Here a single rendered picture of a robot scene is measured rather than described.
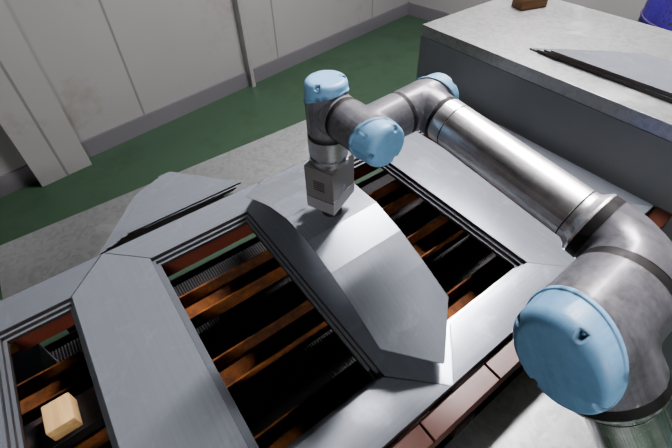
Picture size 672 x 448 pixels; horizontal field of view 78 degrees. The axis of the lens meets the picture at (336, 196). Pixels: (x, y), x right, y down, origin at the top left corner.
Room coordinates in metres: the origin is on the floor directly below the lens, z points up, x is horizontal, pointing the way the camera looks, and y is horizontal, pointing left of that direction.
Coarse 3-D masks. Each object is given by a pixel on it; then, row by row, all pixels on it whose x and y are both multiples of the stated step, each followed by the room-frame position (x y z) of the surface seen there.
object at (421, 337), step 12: (444, 300) 0.46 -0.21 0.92; (432, 312) 0.43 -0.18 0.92; (444, 312) 0.43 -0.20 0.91; (420, 324) 0.41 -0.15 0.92; (432, 324) 0.41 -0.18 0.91; (444, 324) 0.41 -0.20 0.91; (396, 336) 0.38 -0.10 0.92; (408, 336) 0.39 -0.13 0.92; (420, 336) 0.39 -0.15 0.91; (432, 336) 0.39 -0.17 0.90; (444, 336) 0.39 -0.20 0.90; (384, 348) 0.36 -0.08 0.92; (396, 348) 0.36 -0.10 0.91; (408, 348) 0.37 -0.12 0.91; (420, 348) 0.37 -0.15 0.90; (432, 348) 0.37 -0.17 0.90
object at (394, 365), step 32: (416, 192) 0.88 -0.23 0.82; (224, 224) 0.76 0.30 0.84; (256, 224) 0.76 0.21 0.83; (288, 224) 0.75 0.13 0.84; (160, 256) 0.66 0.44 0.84; (288, 256) 0.64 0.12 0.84; (512, 256) 0.63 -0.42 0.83; (320, 288) 0.55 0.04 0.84; (32, 320) 0.50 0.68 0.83; (352, 320) 0.47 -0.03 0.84; (448, 320) 0.47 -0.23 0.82; (0, 352) 0.43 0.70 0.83; (352, 352) 0.40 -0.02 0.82; (384, 352) 0.39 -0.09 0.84; (448, 352) 0.39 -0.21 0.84; (0, 384) 0.36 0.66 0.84; (96, 384) 0.35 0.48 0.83; (224, 384) 0.35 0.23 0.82; (448, 384) 0.33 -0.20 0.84
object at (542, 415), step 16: (512, 384) 0.39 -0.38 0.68; (528, 384) 0.39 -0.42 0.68; (496, 400) 0.35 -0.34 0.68; (512, 400) 0.35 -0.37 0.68; (528, 400) 0.35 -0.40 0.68; (544, 400) 0.35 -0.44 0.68; (480, 416) 0.32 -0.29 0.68; (496, 416) 0.32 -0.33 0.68; (512, 416) 0.32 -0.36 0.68; (528, 416) 0.32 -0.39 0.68; (544, 416) 0.32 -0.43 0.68; (560, 416) 0.32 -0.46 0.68; (576, 416) 0.32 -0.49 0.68; (464, 432) 0.29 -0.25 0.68; (480, 432) 0.29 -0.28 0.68; (496, 432) 0.29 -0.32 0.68; (512, 432) 0.29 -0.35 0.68; (528, 432) 0.29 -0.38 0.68; (544, 432) 0.29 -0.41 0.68; (560, 432) 0.29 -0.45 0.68; (576, 432) 0.29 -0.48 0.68
